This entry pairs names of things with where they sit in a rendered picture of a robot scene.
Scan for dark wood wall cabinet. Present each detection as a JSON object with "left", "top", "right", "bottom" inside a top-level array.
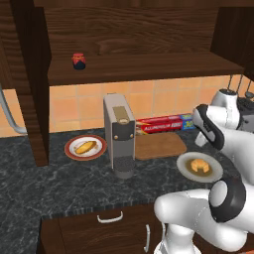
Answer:
[{"left": 33, "top": 0, "right": 246, "bottom": 87}]

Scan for grey plate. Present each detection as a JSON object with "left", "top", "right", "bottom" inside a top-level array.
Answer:
[{"left": 176, "top": 151, "right": 224, "bottom": 184}]

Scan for dark wood cabinet door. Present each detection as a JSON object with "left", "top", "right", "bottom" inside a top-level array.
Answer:
[
  {"left": 9, "top": 0, "right": 53, "bottom": 168},
  {"left": 209, "top": 5, "right": 254, "bottom": 81}
]

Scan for grey coffee machine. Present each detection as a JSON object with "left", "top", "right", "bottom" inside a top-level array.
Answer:
[{"left": 102, "top": 92, "right": 138, "bottom": 180}]

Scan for red-lidded jam jar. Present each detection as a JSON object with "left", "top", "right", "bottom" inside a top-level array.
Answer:
[{"left": 71, "top": 53, "right": 87, "bottom": 71}]

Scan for silver drawer handle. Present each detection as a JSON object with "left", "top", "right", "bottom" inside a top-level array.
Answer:
[{"left": 96, "top": 210, "right": 125, "bottom": 224}]

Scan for golden bread roll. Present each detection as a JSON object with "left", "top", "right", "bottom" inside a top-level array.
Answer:
[{"left": 74, "top": 140, "right": 98, "bottom": 156}]

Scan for silver cupboard door handle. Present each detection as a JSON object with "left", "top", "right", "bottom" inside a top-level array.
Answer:
[{"left": 143, "top": 223, "right": 152, "bottom": 253}]

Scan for red aluminium foil box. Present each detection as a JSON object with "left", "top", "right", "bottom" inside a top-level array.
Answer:
[{"left": 135, "top": 113, "right": 196, "bottom": 136}]

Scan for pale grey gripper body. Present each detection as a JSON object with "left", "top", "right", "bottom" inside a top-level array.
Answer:
[{"left": 194, "top": 130, "right": 210, "bottom": 149}]

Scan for dark hanging utensil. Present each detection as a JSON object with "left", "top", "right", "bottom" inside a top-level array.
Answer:
[
  {"left": 244, "top": 77, "right": 253, "bottom": 97},
  {"left": 234, "top": 74, "right": 244, "bottom": 93}
]

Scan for golden croissant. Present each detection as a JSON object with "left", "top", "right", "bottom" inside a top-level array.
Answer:
[{"left": 190, "top": 157, "right": 211, "bottom": 175}]

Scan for dark wood drawer front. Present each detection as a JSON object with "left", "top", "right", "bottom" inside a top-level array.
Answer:
[{"left": 58, "top": 203, "right": 159, "bottom": 232}]

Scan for red-rimmed white plate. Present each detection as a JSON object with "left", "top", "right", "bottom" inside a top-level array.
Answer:
[{"left": 63, "top": 134, "right": 108, "bottom": 162}]

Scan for brown wooden cutting board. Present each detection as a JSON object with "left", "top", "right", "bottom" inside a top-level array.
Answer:
[{"left": 134, "top": 131, "right": 189, "bottom": 162}]

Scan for dark wood lower cupboard door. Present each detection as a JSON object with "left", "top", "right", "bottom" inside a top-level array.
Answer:
[{"left": 58, "top": 223, "right": 167, "bottom": 254}]

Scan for grey curved metal pipe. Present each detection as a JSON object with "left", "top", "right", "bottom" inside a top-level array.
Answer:
[{"left": 0, "top": 83, "right": 28, "bottom": 135}]

